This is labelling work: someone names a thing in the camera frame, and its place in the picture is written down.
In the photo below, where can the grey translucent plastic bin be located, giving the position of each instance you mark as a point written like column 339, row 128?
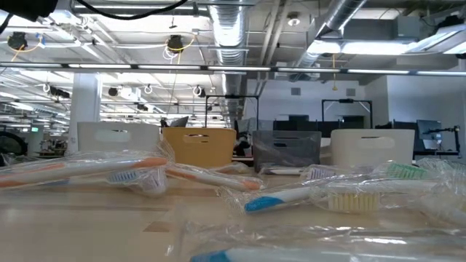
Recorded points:
column 302, row 153

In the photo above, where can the green exit sign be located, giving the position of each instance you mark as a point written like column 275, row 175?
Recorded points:
column 35, row 129

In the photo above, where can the square wall vent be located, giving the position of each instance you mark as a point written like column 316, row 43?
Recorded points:
column 350, row 92
column 296, row 91

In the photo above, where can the smooth silver ceiling duct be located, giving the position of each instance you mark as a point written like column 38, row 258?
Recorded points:
column 342, row 14

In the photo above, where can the white plastic bin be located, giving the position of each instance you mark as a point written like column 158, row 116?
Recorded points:
column 145, row 134
column 364, row 153

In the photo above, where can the ceiling light panel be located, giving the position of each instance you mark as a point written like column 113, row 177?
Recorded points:
column 364, row 47

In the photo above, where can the computer monitor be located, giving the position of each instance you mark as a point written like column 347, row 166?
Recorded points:
column 429, row 131

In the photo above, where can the grey tilted monitor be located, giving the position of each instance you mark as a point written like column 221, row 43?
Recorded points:
column 180, row 122

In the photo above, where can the LED light bar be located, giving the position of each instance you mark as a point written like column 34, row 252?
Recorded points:
column 255, row 68

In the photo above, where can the white column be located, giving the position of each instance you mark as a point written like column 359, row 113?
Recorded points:
column 85, row 105

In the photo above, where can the black station frame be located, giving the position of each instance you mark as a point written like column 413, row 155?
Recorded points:
column 233, row 97
column 346, row 100

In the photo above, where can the corrugated silver ceiling duct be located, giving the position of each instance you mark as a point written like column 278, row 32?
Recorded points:
column 229, row 36

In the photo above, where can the blue white wrapped toothbrush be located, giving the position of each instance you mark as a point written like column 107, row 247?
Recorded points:
column 291, row 255
column 123, row 176
column 264, row 203

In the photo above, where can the purple white wrapped toothbrush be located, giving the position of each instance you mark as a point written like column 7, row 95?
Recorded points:
column 282, row 170
column 316, row 173

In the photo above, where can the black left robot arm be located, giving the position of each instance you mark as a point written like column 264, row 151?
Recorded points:
column 25, row 9

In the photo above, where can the yellow plastic bin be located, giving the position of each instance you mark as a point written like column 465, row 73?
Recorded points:
column 215, row 149

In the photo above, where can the green white wrapped toothbrush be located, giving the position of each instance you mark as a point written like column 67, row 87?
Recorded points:
column 406, row 171

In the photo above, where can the yellow hanging pendant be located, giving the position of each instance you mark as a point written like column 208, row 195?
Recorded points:
column 333, row 87

